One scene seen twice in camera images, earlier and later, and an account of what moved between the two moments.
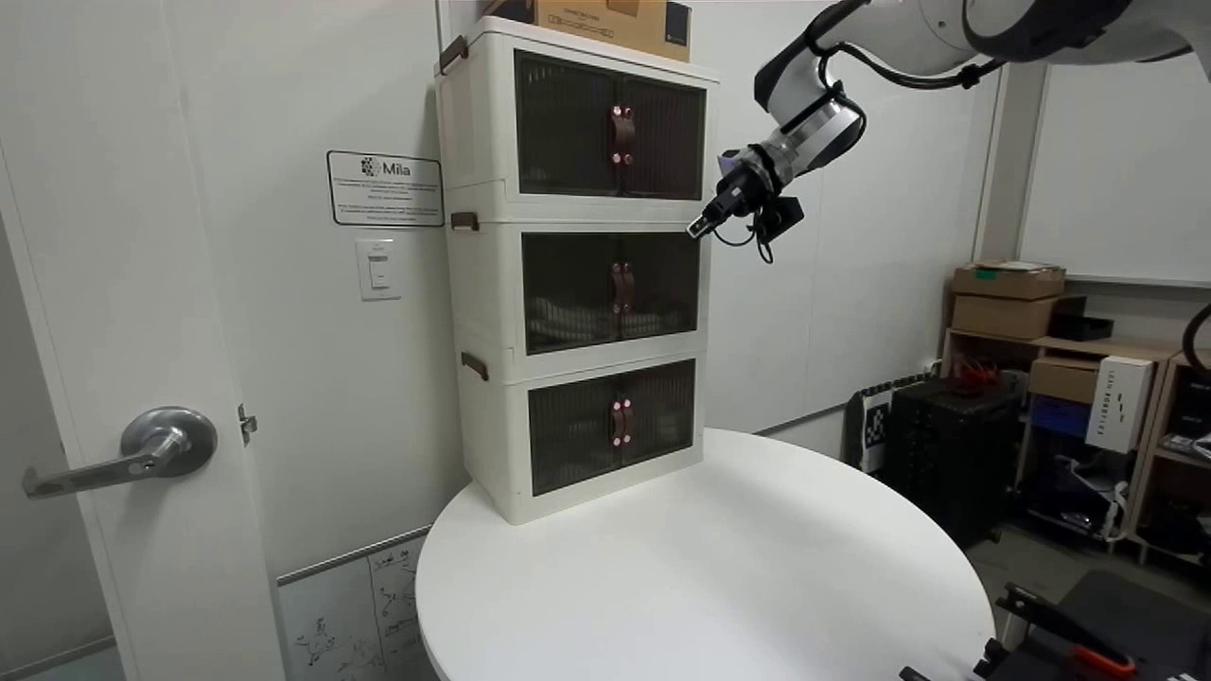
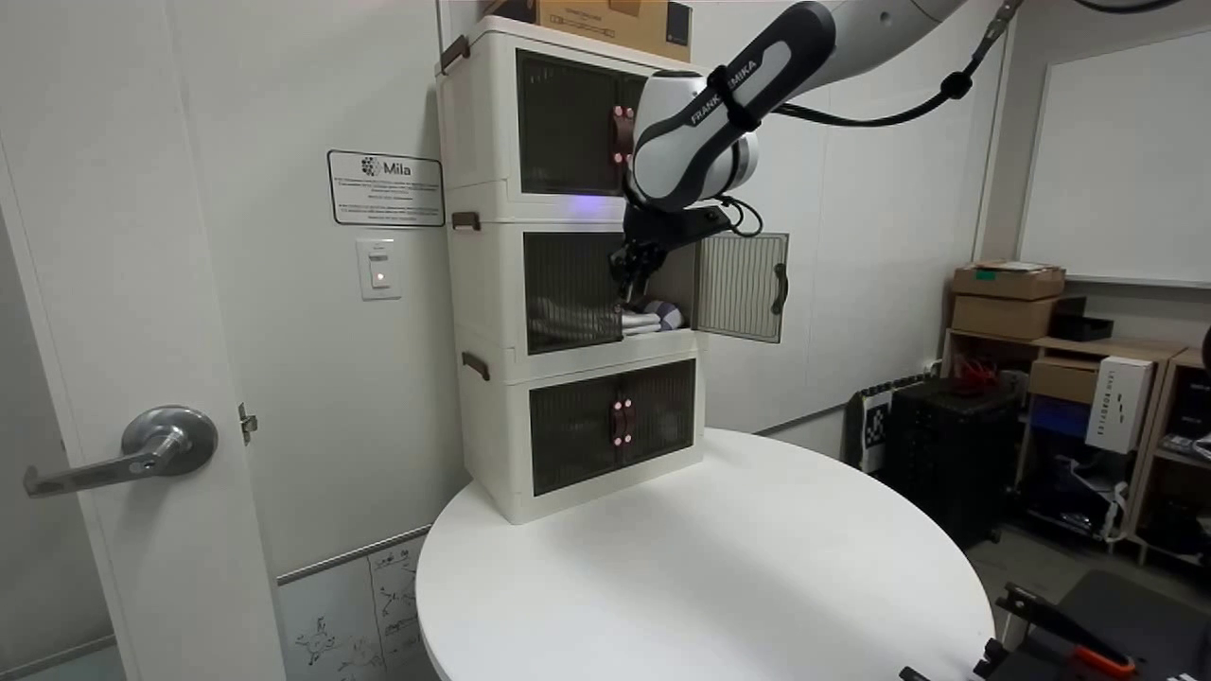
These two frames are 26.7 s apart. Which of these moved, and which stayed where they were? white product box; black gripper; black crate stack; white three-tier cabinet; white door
Moved: black gripper
Stayed: white door; white three-tier cabinet; white product box; black crate stack
